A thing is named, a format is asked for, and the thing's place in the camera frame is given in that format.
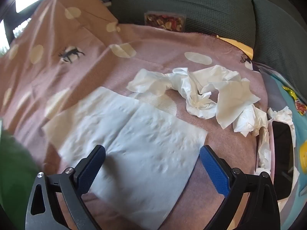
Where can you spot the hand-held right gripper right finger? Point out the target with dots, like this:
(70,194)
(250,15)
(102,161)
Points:
(213,170)

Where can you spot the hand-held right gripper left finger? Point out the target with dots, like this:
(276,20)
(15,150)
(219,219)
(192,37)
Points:
(93,167)

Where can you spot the crumpled white tissue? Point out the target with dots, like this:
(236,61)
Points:
(200,105)
(153,81)
(263,148)
(233,95)
(281,115)
(249,122)

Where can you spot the flat white paper towel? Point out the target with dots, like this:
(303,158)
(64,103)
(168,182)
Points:
(144,136)

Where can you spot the black phone with white case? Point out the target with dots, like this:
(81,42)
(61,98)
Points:
(281,158)

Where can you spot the teal printed cloth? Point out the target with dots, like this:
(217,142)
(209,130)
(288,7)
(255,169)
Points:
(299,129)

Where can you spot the pink polka-dot deer blanket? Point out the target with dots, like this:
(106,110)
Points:
(156,52)

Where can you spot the tray of dried snacks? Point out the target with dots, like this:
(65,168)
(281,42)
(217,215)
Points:
(165,21)

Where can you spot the black-framed window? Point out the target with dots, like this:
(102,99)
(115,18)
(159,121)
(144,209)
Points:
(7,24)

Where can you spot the grey-green sofa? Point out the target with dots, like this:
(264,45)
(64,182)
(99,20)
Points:
(215,2)

